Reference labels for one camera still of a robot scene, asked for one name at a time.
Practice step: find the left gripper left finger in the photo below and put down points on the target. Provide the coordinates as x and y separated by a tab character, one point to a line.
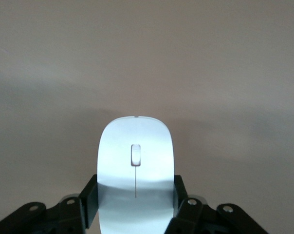
61	217

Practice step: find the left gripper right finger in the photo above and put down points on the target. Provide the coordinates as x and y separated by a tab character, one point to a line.
198	217

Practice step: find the white computer mouse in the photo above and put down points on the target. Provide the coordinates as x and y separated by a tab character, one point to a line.
134	136

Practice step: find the brown table cover mat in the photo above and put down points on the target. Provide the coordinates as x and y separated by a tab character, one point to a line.
147	61

